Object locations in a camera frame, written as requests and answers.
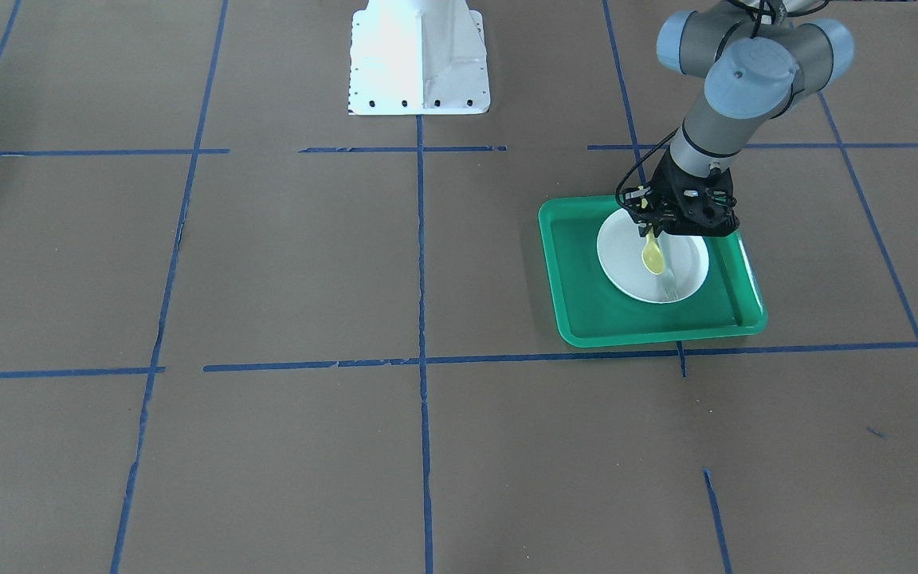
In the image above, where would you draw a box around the working black gripper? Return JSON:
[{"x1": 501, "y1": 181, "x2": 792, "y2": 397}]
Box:
[{"x1": 635, "y1": 150, "x2": 735, "y2": 239}]

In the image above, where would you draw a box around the yellow plastic spoon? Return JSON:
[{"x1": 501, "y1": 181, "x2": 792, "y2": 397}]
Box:
[{"x1": 641, "y1": 230, "x2": 666, "y2": 276}]

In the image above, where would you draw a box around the working silver robot arm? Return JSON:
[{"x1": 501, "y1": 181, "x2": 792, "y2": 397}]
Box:
[{"x1": 615, "y1": 1, "x2": 855, "y2": 238}]

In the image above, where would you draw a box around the white round plate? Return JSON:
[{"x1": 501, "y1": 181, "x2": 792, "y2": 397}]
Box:
[{"x1": 596, "y1": 210, "x2": 710, "y2": 304}]

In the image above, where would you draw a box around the white plastic fork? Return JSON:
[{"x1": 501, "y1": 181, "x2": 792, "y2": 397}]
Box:
[{"x1": 658, "y1": 266, "x2": 682, "y2": 304}]

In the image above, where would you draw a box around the green plastic tray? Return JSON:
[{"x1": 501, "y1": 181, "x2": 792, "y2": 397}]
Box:
[{"x1": 538, "y1": 196, "x2": 767, "y2": 348}]

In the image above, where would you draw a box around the working black arm cable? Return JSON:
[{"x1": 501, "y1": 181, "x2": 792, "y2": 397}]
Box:
[{"x1": 615, "y1": 128, "x2": 683, "y2": 228}]

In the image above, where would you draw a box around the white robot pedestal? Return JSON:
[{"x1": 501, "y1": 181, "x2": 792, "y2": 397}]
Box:
[{"x1": 347, "y1": 1, "x2": 492, "y2": 116}]

